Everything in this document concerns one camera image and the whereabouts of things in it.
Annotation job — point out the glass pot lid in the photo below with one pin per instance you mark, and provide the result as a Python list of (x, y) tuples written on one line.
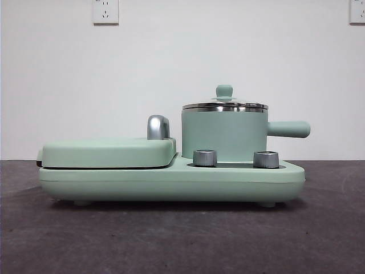
[(224, 91)]

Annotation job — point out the white wall socket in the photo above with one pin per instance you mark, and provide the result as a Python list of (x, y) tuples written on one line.
[(105, 12), (357, 11)]

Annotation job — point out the silver control dial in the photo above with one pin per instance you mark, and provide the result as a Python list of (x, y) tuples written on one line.
[(265, 160), (204, 158)]

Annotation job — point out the mint green breakfast machine base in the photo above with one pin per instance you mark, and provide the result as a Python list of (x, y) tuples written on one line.
[(171, 185)]

